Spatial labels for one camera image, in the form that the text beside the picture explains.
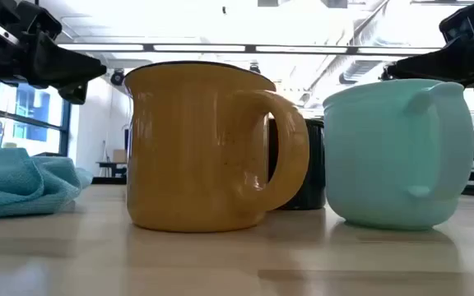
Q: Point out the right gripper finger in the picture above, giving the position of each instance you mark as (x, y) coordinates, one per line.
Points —
(438, 66)

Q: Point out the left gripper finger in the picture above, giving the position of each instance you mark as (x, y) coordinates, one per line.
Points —
(74, 93)
(64, 67)

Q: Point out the mint green mug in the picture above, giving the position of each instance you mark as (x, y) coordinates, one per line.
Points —
(368, 164)

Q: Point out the yellow enamel mug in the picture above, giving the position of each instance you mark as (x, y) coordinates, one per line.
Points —
(187, 156)

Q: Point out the black enamel mug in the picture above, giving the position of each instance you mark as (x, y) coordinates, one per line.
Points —
(313, 164)

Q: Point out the black ceiling spot lamp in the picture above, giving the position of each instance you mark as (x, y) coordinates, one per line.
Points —
(117, 77)
(254, 68)

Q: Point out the cardboard box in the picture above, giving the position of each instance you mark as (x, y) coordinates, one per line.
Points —
(119, 156)

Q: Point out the dark background desk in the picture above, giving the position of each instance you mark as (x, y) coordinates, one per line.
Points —
(111, 165)

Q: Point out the teal microfiber cloth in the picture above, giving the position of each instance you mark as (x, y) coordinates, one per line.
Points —
(15, 185)

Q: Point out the long ceiling light bar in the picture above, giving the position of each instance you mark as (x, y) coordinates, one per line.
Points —
(200, 48)

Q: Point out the black window frame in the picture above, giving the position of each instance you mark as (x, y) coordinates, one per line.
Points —
(66, 123)

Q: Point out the black ceiling camera cluster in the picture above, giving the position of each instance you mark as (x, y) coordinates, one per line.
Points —
(384, 75)

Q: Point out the silver ventilation duct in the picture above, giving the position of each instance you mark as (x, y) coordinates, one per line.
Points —
(356, 72)

